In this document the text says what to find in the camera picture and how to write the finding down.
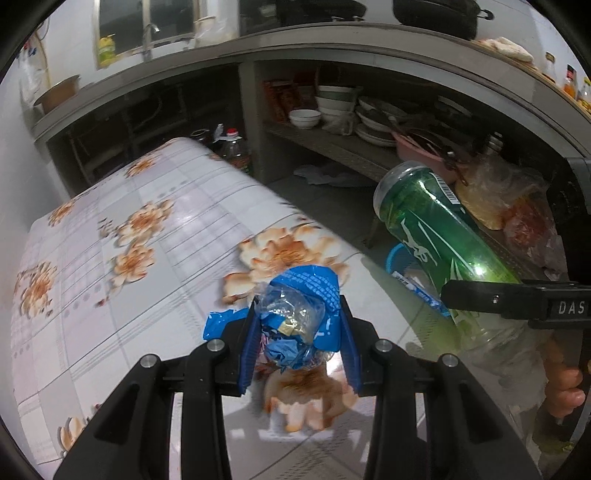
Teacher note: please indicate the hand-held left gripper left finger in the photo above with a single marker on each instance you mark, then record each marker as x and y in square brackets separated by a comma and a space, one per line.
[249, 350]

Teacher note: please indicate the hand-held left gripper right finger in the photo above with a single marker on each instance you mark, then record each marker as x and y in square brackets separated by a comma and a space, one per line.
[351, 355]

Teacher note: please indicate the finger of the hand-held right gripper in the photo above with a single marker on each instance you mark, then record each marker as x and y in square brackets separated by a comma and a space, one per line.
[489, 300]

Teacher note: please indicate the blue toothpaste box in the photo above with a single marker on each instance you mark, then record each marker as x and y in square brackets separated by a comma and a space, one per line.
[425, 295]

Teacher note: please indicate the blue plastic bag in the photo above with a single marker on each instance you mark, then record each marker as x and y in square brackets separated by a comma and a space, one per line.
[304, 295]

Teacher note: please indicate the green plastic bottle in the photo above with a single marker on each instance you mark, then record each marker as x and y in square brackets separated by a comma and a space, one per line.
[429, 221]

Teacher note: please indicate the blue plastic basket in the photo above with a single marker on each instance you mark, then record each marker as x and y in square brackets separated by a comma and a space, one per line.
[392, 256]

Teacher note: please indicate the person's right hand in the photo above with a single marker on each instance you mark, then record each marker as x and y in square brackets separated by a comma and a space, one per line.
[561, 387]

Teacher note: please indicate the red plastic bag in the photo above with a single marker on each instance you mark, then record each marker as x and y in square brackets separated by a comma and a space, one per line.
[531, 230]

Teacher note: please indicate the yellow plastic bag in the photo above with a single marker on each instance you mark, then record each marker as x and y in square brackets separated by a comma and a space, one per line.
[489, 203]

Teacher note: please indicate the floral tablecloth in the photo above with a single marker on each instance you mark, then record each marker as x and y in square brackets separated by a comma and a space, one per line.
[161, 300]

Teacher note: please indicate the pink plastic basin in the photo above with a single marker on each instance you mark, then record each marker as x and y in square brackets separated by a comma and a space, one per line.
[429, 157]

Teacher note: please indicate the white paper scrap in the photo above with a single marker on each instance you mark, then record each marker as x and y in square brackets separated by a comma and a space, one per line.
[332, 175]

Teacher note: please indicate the cooking oil bottle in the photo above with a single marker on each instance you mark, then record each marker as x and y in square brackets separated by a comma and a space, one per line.
[235, 154]

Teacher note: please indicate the stack of plates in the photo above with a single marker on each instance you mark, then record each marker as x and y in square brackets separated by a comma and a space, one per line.
[378, 124]

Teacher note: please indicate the dark jar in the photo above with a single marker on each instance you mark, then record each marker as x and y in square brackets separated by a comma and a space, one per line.
[203, 137]

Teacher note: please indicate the condiment bottle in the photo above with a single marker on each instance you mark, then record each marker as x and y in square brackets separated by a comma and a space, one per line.
[548, 67]
[570, 81]

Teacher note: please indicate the white bowl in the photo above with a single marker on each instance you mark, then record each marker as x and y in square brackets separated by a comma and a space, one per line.
[304, 119]

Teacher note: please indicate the red food packets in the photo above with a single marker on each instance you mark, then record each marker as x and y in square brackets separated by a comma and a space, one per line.
[281, 101]

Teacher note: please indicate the flatbread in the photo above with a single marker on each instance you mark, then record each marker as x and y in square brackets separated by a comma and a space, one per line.
[508, 48]

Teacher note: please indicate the black wok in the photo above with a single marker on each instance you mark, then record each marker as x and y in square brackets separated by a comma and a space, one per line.
[438, 16]

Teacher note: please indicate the white plastic bag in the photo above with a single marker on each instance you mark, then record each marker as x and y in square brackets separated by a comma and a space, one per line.
[212, 32]

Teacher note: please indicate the faucet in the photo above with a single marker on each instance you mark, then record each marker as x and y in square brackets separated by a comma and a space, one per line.
[148, 39]

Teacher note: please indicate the yellow dish soap bottle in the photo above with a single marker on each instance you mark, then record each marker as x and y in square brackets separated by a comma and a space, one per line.
[106, 50]

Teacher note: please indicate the black pan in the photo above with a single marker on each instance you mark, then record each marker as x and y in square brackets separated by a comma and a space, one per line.
[318, 11]

